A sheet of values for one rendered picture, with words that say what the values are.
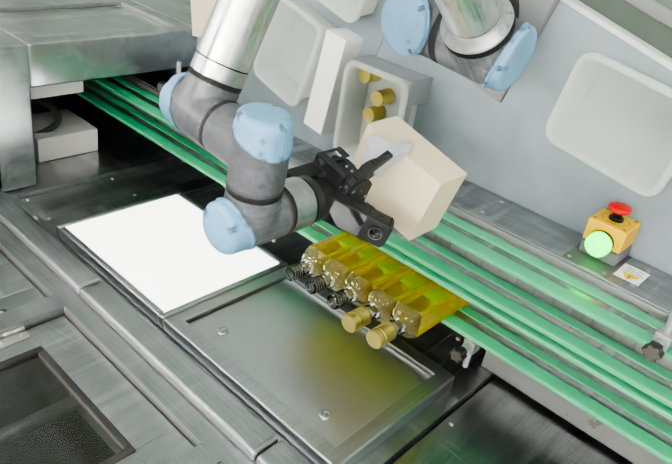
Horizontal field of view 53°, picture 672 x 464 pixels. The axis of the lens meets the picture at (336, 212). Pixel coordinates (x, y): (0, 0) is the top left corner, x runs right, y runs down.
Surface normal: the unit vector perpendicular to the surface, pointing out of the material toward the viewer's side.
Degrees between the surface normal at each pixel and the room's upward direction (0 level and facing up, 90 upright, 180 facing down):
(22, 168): 90
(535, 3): 4
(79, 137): 90
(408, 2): 9
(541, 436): 89
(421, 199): 0
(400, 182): 0
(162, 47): 90
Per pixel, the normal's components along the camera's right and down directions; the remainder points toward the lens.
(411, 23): -0.78, 0.23
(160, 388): 0.14, -0.87
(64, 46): 0.72, 0.41
